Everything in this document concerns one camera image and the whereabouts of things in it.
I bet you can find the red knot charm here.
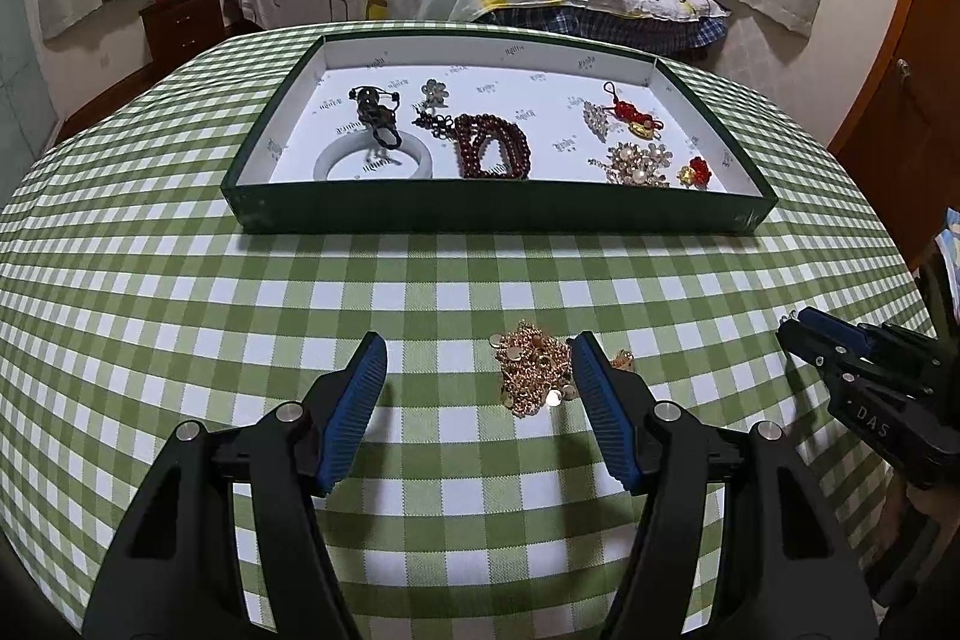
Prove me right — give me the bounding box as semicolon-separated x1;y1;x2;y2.
602;81;668;140

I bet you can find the blue plaid bed sheet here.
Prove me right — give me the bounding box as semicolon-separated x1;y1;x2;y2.
480;6;732;60

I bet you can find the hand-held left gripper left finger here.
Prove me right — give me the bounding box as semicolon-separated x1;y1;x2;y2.
81;330;389;640

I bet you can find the dark pendant with tassel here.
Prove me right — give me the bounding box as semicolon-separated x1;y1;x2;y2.
347;83;404;151

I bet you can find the silver rhinestone brooch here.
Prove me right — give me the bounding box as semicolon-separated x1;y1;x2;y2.
583;100;612;145

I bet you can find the blue patterned cloth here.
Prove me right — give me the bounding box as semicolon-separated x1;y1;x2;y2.
934;212;960;311

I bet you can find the dark red bead bracelet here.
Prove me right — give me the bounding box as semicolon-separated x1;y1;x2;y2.
412;111;533;182

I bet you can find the grey wardrobe door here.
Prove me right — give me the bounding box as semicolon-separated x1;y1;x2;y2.
0;0;57;161

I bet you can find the white jade bangle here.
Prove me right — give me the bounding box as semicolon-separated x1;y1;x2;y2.
313;134;436;182

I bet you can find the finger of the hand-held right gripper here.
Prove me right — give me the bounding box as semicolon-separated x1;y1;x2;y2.
797;308;878;357
776;317;856;382

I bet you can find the dark wooden nightstand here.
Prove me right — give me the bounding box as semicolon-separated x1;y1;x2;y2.
139;0;226;75

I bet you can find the green checkered tablecloth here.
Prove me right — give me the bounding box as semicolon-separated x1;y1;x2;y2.
0;21;938;640

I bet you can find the pearl flower brooch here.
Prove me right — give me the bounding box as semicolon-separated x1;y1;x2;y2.
589;141;672;189

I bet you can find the gold coin chain necklace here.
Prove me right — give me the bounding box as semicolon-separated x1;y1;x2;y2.
487;321;582;417

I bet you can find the dark green tray box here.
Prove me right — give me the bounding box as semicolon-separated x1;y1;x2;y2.
221;34;779;235

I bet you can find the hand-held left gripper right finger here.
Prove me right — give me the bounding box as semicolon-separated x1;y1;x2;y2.
571;330;880;640

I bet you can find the wooden door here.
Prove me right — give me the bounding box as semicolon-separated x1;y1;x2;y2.
829;0;960;274

